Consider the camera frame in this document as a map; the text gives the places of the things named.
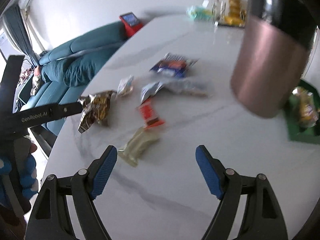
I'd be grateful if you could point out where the brown gold oat snack bag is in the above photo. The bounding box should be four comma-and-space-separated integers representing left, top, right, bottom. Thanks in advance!
78, 90, 117, 133

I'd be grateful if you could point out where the gloved left hand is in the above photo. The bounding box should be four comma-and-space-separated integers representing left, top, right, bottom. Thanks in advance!
1, 137, 39, 213

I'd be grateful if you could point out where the beige green snack packet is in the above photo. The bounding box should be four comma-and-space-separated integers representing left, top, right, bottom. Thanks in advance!
118, 127, 160, 167

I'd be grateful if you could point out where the red smart display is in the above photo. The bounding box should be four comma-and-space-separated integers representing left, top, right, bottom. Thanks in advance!
119, 12, 144, 38

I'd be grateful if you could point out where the green tray box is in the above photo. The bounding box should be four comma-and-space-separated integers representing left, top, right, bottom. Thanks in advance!
284, 80, 319, 145

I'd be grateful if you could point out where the teal tissue packet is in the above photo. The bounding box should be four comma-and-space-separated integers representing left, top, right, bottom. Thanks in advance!
186, 0, 213, 21

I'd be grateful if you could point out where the small white candy packet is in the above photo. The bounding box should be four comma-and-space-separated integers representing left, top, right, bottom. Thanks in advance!
117, 75, 134, 98

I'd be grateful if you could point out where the silver white snack bag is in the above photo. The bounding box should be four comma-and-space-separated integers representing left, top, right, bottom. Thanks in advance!
140, 78, 208, 103

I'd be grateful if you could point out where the teal sofa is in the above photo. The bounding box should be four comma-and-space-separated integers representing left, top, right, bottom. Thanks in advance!
18, 21, 128, 137

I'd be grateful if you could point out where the gold bowls stack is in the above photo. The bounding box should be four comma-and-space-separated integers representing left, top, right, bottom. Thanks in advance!
224, 0, 247, 27

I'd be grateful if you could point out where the clear glass cup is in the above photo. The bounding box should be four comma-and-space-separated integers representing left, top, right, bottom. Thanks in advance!
212, 0, 226, 26

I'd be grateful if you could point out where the red orange wafer packet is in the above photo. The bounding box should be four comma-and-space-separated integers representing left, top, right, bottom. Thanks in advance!
137, 98, 165, 129

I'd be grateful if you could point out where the Danisa butter cookies packet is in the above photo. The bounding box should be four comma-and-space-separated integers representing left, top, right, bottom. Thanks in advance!
292, 86, 319, 129

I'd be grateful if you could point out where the blue chocolate cookie bag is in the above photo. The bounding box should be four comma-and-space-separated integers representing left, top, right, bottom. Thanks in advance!
150, 53, 199, 78

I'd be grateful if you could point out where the teal curtain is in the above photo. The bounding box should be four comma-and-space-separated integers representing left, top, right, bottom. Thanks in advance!
3, 4, 39, 68

